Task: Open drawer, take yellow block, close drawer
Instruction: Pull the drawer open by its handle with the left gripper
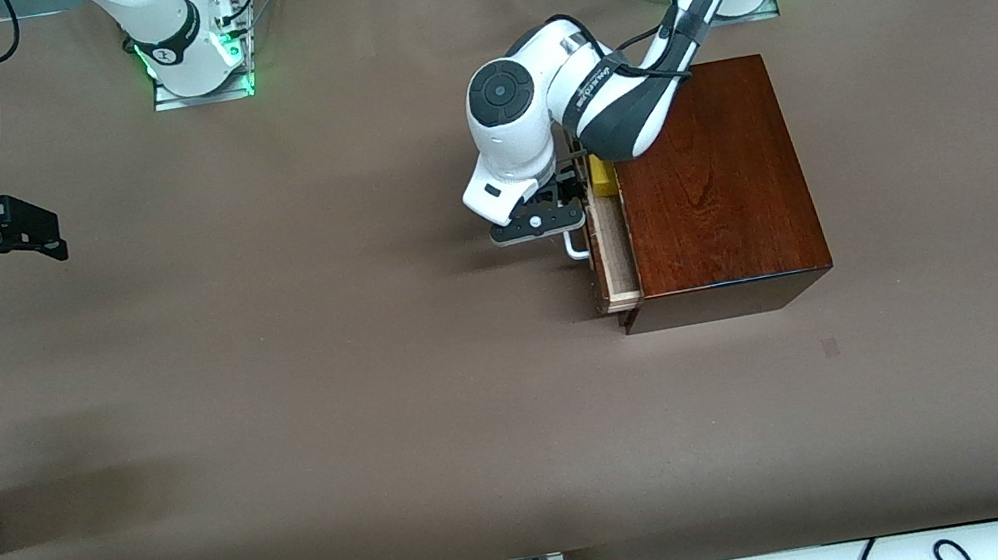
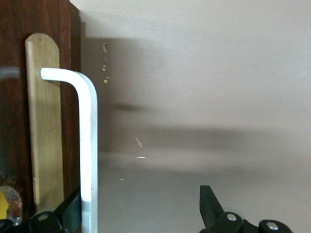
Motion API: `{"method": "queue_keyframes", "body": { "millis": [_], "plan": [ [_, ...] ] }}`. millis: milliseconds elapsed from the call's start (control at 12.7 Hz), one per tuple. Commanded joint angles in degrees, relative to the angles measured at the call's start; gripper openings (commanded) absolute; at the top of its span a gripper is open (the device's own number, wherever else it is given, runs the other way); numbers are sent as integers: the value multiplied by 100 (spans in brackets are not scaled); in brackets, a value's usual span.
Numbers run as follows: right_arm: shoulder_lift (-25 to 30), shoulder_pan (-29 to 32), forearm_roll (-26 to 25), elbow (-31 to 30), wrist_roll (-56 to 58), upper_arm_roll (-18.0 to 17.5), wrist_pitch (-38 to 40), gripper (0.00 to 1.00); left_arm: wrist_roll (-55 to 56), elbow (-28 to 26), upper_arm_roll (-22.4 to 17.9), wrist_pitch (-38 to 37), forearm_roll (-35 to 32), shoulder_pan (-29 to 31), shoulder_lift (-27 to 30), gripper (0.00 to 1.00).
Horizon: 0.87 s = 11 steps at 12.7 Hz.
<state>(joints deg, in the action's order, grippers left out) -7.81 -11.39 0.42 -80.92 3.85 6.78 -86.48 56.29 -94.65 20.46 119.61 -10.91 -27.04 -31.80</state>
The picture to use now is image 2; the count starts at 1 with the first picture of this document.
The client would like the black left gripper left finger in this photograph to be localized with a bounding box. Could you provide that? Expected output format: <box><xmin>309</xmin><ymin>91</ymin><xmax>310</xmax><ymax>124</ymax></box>
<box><xmin>28</xmin><ymin>185</ymin><xmax>83</xmax><ymax>233</ymax></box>

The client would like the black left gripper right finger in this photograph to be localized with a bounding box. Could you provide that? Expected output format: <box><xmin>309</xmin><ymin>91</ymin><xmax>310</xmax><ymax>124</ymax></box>
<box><xmin>199</xmin><ymin>185</ymin><xmax>246</xmax><ymax>233</ymax></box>

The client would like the yellow cube block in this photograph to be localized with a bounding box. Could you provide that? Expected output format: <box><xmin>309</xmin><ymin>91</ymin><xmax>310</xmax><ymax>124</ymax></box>
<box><xmin>0</xmin><ymin>191</ymin><xmax>8</xmax><ymax>217</ymax></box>

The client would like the wooden drawer with white handle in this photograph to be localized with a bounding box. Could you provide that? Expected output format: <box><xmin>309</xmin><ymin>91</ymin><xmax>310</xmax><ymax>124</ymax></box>
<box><xmin>0</xmin><ymin>0</ymin><xmax>98</xmax><ymax>233</ymax></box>

